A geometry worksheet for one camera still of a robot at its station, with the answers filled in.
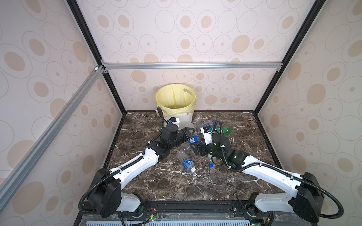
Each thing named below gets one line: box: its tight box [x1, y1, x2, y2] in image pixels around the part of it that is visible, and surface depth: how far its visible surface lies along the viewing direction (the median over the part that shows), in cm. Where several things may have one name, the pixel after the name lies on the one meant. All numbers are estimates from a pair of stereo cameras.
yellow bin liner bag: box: [155, 83, 197, 118], surface depth 99 cm
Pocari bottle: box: [176, 150, 197, 174], surface depth 87 cm
